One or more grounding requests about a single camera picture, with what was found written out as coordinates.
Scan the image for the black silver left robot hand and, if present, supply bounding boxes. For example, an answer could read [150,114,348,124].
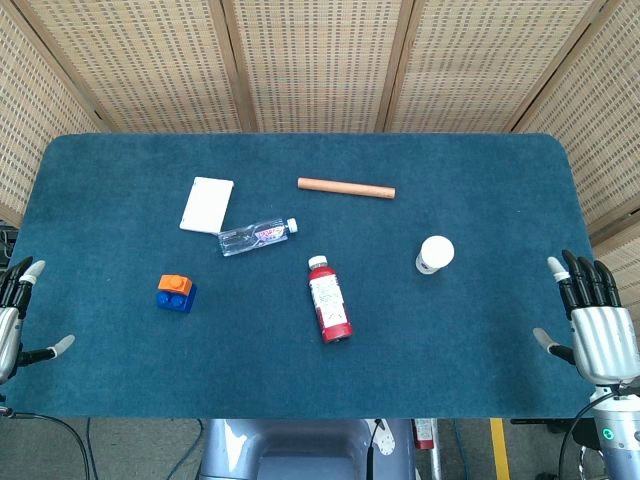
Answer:
[0,257,76,386]

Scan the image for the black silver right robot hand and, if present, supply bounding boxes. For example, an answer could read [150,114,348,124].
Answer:
[533,249,640,386]

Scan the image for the blue and orange toy block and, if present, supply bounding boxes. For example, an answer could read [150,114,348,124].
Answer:
[155,283,198,314]

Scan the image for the orange and blue plastic toy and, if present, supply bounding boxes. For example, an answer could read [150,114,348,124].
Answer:
[157,274,194,296]

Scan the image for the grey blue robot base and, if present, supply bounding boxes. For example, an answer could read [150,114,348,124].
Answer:
[199,418,416,480]

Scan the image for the white floral paper cup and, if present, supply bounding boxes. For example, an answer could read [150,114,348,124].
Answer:
[415,235,456,275]

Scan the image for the woven bamboo screen panel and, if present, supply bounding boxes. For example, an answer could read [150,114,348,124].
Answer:
[222,0,416,134]
[12,0,257,134]
[509,0,640,301]
[384,0,624,134]
[0,0,110,236]

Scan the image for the white flat box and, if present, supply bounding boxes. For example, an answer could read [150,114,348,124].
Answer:
[179,176,235,235]

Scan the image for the clear plastic water bottle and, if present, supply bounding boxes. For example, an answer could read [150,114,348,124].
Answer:
[217,217,300,258]

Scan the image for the red juice bottle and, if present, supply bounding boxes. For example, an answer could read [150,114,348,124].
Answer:
[307,255,353,345]

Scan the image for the blue table cloth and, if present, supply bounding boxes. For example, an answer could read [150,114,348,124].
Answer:
[7,132,596,420]

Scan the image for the wooden round stick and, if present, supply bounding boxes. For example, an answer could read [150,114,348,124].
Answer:
[297,177,397,200]

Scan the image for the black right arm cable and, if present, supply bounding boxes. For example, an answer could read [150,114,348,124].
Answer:
[558,391,619,480]

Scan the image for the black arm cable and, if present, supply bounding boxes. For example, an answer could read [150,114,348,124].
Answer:
[0,409,95,480]
[558,391,619,480]

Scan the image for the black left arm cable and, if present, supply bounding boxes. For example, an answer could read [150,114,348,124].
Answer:
[0,409,95,480]

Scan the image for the blue floor cable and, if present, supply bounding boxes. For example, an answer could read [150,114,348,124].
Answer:
[163,418,205,480]

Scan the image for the black cable with connector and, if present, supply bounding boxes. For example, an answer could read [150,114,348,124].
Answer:
[366,419,385,480]

